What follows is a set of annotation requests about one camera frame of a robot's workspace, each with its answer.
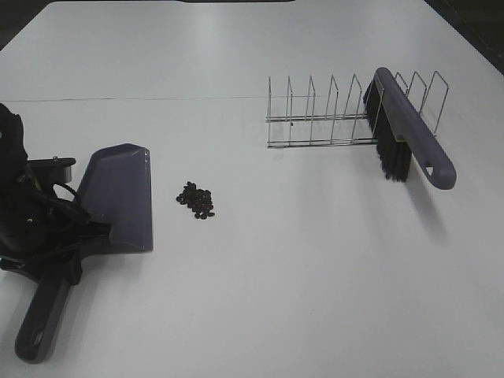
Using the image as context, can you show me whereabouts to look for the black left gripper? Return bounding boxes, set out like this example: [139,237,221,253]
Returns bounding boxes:
[1,184,112,284]

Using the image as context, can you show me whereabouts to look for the purple plastic dustpan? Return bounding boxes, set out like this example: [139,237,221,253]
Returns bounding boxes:
[14,143,154,364]

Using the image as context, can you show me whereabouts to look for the pile of coffee beans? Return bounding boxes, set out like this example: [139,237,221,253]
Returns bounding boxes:
[176,181,216,220]

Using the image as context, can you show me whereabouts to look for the purple brush black bristles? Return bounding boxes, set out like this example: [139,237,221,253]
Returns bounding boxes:
[363,67,457,190]

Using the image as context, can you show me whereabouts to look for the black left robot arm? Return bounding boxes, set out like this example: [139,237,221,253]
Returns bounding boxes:
[1,106,111,285]

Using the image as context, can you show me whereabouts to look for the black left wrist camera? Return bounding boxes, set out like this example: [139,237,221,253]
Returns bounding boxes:
[28,157,76,184]

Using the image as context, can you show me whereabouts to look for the chrome wire dish rack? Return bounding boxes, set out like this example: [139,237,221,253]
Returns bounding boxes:
[265,71,450,149]

